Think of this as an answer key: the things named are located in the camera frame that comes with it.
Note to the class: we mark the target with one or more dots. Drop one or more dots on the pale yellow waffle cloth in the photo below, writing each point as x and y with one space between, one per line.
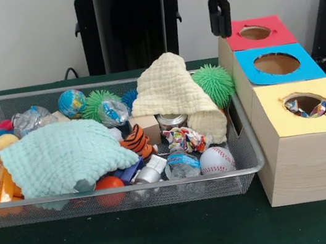
170 89

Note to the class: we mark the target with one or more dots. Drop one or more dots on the small colourful patterned cloth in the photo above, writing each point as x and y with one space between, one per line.
188 139

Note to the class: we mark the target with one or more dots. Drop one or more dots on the colourful polka dot cloth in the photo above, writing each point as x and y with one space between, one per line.
317 110

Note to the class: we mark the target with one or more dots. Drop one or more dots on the mint green waffle cloth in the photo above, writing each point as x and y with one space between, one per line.
62 157

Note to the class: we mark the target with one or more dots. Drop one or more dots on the wooden box with three holes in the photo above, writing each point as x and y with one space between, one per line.
314 165

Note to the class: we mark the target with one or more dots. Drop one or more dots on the shallow mesh bin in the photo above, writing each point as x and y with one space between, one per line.
162 195

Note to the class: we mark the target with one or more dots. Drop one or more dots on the green spiky rubber ball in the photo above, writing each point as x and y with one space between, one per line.
94 103
214 83

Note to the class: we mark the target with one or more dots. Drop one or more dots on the white baseball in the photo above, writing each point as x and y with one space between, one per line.
217 160

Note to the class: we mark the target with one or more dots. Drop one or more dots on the orange tiger plush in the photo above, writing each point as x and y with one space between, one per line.
138 140

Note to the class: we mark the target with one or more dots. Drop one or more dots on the crushed clear water bottle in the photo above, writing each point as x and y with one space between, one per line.
182 162

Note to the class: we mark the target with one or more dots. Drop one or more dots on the globe print ball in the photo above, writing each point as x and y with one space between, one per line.
72 102

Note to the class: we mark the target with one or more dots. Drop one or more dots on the red ball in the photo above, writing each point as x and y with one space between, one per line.
109 182

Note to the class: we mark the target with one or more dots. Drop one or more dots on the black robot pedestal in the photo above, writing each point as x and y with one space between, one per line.
131 24

